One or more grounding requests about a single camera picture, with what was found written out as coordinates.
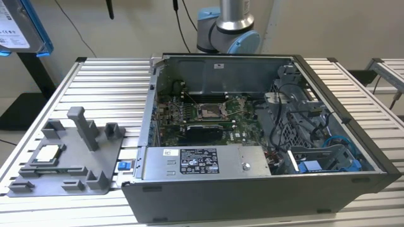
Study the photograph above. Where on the hard disk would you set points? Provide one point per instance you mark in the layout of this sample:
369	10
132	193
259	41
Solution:
19	26

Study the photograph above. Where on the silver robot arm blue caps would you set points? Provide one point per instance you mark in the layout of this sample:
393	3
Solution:
227	23

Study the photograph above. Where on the grey disk bay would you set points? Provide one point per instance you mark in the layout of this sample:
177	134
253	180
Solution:
335	153

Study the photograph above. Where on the CPU socket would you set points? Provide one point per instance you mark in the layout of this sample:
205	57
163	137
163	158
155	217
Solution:
211	111

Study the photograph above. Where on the black RAM slot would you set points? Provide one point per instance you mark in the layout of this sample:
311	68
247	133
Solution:
205	97
208	121

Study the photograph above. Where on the thin metal locking lever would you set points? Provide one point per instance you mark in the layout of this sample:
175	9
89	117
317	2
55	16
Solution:
192	98

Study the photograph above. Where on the black graphics card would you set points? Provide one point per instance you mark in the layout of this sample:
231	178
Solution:
204	132

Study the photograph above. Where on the green motherboard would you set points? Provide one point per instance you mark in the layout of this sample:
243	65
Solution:
243	132

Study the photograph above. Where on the small white sticker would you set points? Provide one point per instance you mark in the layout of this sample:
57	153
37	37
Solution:
217	66

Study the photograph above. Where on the silver power supply with label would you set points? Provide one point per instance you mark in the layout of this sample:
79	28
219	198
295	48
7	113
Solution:
157	163

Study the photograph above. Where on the grey metal drive cage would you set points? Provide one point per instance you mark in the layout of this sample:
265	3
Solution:
293	111

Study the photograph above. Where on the small blue clip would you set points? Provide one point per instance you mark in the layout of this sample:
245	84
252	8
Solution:
123	165

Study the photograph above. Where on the open black PC case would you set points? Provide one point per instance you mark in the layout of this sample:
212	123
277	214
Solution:
220	201

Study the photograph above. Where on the blue carrier in bay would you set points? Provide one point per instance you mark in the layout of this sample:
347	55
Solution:
309	166

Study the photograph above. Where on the grey parts rack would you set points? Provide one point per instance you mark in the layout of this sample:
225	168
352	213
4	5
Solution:
72	163

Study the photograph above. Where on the silver CPU chip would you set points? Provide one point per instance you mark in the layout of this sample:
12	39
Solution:
47	152

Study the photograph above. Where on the black stand with base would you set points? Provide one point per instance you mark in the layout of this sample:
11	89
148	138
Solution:
35	75

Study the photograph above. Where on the metal slat side table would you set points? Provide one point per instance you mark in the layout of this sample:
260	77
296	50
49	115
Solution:
389	68

